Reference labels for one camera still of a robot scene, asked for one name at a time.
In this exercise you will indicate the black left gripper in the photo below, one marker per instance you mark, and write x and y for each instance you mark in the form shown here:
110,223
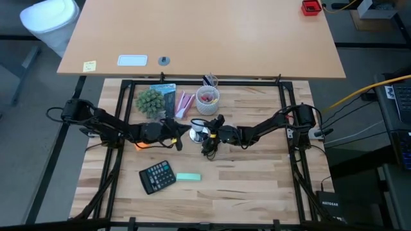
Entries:
154,132

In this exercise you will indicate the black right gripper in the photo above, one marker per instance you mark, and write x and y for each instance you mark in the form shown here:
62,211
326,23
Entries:
229,134

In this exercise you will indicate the chrome lamp socket base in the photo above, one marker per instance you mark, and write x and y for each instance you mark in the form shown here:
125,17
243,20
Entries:
196,137

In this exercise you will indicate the white frosted lightbulb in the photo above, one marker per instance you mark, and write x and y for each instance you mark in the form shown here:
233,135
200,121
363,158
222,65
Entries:
197,125

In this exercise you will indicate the pink stapler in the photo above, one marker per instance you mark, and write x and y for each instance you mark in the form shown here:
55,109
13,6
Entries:
183,107

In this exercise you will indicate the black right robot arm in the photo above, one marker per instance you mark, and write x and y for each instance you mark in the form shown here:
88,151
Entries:
273,123

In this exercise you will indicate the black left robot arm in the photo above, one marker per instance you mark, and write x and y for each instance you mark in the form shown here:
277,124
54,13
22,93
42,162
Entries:
106,123

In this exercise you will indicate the white ribbed pen cup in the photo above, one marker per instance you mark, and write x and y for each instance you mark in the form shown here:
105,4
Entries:
207,109

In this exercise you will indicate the yellow marker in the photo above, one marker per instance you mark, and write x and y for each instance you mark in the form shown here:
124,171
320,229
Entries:
214,101

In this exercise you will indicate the blue and black book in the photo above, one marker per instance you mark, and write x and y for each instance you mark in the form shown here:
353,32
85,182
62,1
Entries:
169,96

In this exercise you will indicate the red marker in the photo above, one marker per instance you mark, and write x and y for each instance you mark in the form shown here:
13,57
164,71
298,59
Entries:
205,97

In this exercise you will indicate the green succulent plant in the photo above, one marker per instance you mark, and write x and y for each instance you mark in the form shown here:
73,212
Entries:
149,102

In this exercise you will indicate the orange sticky note pad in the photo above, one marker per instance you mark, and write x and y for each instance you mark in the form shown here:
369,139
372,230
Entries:
141,147

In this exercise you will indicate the mint green stapler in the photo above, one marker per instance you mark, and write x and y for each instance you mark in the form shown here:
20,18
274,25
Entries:
188,177

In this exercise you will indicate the black desk calculator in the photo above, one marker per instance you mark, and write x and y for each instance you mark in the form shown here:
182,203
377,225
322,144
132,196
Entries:
157,177

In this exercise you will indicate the clear glass pen holder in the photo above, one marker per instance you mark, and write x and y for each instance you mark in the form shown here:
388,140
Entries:
211,81

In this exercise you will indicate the white rectangular card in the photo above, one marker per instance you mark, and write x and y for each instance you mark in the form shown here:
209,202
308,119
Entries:
132,60

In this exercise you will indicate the light wood desk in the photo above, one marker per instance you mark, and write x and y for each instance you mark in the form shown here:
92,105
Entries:
208,32

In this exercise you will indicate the yellow sticky note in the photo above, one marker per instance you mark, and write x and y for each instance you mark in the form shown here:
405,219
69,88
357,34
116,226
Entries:
89,66

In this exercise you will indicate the red plastic box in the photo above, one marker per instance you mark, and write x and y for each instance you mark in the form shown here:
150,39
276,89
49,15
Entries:
311,7

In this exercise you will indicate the white trash bin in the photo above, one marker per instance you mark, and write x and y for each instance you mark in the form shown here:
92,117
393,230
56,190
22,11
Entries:
48,22

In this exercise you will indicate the white sticker label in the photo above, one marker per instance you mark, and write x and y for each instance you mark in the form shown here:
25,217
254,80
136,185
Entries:
390,92

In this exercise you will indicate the brown cardboard sheet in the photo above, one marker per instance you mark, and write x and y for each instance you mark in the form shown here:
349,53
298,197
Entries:
366,25

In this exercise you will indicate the black keyboard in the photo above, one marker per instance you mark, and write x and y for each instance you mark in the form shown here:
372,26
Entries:
403,102
403,150

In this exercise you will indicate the grey box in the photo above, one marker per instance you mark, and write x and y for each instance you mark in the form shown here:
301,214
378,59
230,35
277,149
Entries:
375,11

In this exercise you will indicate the black aluminium table frame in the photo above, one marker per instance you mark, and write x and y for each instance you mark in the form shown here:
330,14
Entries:
144,82

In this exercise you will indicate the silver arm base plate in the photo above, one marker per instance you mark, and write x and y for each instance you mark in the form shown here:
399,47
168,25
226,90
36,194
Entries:
290,133

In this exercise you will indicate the black Netgear network switch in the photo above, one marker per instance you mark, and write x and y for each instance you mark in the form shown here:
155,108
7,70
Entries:
330,205

